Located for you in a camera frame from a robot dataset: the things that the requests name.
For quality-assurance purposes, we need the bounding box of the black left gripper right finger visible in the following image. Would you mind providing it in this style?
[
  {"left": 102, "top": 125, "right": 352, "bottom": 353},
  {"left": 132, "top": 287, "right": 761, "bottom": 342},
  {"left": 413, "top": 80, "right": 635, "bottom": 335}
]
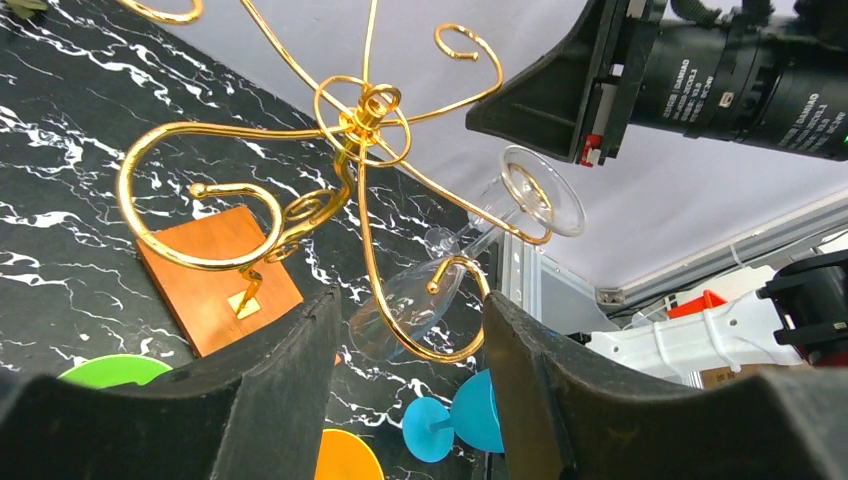
[{"left": 483, "top": 292, "right": 847, "bottom": 479}]

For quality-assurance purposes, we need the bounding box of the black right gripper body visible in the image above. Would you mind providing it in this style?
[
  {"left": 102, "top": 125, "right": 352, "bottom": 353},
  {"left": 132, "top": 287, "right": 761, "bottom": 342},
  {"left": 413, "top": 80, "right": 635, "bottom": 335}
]
[{"left": 576, "top": 1, "right": 667, "bottom": 166}]

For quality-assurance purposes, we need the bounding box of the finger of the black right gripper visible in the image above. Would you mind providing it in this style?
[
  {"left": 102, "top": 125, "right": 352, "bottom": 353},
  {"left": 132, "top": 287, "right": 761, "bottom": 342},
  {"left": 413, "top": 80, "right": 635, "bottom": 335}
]
[{"left": 465, "top": 1, "right": 625, "bottom": 163}]

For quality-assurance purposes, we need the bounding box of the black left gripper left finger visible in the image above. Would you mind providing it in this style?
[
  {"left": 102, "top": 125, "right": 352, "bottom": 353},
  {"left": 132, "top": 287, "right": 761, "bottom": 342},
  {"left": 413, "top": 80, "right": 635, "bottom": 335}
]
[{"left": 1, "top": 287, "right": 341, "bottom": 479}]

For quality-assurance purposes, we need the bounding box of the clear wine glass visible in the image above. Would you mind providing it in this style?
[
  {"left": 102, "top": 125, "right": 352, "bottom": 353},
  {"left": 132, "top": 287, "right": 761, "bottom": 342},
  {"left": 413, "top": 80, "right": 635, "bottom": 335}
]
[{"left": 347, "top": 145, "right": 588, "bottom": 362}]

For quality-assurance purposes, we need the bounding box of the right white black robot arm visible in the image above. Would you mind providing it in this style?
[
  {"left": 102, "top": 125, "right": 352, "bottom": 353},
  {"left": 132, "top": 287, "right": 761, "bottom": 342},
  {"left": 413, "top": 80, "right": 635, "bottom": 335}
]
[{"left": 465, "top": 1, "right": 847, "bottom": 378}]

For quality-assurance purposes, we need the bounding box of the orange plastic wine glass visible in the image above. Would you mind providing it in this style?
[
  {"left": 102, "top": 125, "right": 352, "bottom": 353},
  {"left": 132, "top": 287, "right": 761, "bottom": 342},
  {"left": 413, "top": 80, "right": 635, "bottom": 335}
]
[{"left": 314, "top": 428, "right": 385, "bottom": 480}]

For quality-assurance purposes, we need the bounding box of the blue plastic wine glass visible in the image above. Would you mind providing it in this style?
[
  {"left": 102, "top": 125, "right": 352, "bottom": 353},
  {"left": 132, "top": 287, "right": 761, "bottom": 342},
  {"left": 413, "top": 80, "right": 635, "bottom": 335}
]
[{"left": 402, "top": 369, "right": 505, "bottom": 463}]

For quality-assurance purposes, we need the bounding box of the green plastic wine glass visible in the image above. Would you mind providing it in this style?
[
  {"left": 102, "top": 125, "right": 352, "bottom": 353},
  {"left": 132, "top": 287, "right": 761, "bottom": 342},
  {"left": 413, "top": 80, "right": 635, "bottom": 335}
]
[{"left": 58, "top": 354, "right": 172, "bottom": 389}]

